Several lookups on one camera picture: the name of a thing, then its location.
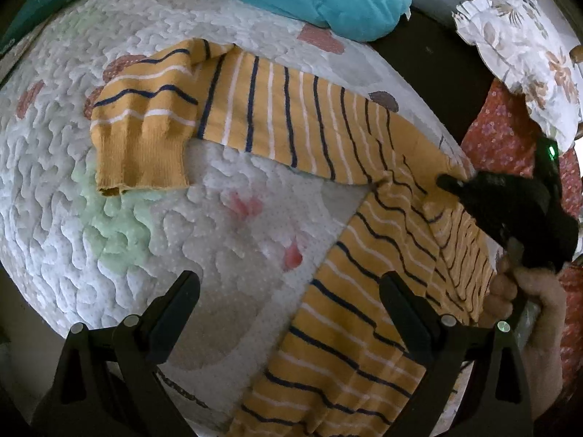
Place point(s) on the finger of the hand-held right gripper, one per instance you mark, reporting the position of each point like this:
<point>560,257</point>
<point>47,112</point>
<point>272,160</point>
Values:
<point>457,189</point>

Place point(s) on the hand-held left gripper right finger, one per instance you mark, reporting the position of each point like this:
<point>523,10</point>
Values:
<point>401,309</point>

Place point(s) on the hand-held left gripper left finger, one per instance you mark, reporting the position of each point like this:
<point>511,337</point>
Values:
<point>175,309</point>

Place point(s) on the yellow striped sweater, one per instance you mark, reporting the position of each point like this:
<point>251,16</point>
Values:
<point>319,136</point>

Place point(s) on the person's right hand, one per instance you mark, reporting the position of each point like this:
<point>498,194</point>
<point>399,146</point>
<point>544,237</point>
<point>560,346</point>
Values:
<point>544,318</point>

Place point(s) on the red floral cloth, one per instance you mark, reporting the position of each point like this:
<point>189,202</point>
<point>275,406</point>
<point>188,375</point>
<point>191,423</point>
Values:
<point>496,132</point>

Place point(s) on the white quilted blanket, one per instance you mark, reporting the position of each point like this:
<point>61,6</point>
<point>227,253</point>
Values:
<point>136,236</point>

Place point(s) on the white floral cloth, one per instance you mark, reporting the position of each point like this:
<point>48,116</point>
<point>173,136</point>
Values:
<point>528,41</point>

